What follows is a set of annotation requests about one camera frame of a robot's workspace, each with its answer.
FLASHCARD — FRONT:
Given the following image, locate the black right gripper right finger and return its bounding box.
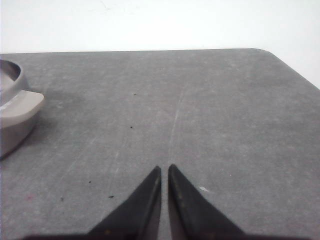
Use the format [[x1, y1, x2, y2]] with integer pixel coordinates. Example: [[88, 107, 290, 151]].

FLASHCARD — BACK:
[[168, 164, 246, 240]]

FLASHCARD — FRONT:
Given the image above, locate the stainless steel steamer pot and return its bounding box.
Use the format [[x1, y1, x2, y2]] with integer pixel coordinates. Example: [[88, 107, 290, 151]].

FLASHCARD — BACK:
[[0, 59, 45, 159]]

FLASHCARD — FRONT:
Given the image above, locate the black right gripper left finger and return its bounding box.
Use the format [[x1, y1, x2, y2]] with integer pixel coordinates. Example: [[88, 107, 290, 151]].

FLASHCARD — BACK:
[[88, 166, 162, 240]]

